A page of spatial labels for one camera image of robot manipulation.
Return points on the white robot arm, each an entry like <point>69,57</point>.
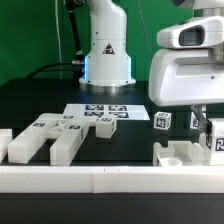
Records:
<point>108,65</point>

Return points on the white front rail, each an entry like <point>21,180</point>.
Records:
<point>46,179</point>

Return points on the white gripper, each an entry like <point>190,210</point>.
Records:
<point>186,77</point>

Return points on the white block left edge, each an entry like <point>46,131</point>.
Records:
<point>5,139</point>

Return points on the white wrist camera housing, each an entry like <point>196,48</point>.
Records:
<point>197,32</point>

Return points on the white chair back frame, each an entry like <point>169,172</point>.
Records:
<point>68,134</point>

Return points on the white marker sheet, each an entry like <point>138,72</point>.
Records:
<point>122,112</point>

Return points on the white tagged cube far right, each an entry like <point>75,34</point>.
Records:
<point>194,122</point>

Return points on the white chair seat part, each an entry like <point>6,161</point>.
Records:
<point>177,153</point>

